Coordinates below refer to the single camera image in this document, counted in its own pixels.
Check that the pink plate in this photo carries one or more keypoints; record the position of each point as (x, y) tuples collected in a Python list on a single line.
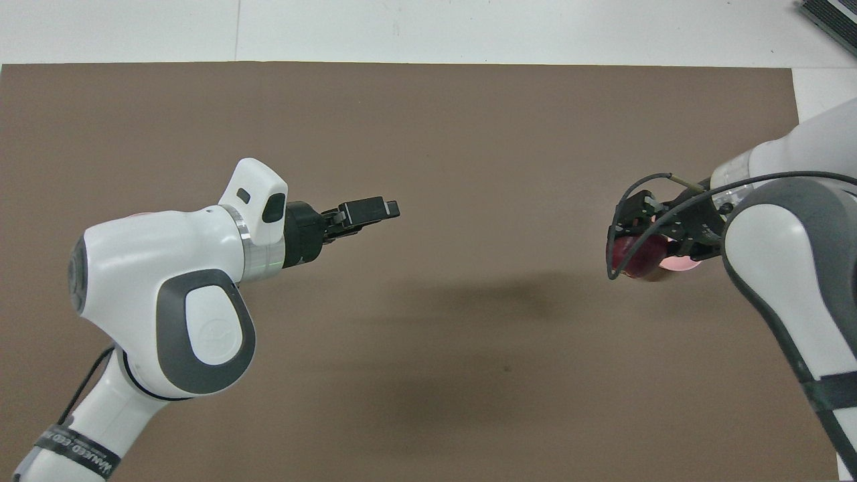
[(142, 215)]

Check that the dark red apple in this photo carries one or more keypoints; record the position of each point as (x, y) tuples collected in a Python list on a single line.
[(643, 258)]

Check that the pink bowl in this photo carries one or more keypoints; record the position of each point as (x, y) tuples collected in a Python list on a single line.
[(683, 265)]

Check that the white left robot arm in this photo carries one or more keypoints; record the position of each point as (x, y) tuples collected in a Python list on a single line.
[(134, 281)]

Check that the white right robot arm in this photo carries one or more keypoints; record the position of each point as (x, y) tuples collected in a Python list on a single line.
[(790, 268)]

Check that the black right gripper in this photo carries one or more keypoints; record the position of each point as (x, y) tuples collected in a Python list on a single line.
[(703, 221)]

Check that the dark ribbed panel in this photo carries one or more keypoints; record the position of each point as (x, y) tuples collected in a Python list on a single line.
[(833, 20)]

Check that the brown table mat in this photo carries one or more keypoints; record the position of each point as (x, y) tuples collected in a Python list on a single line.
[(469, 134)]

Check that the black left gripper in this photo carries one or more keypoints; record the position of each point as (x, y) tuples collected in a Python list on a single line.
[(304, 234)]

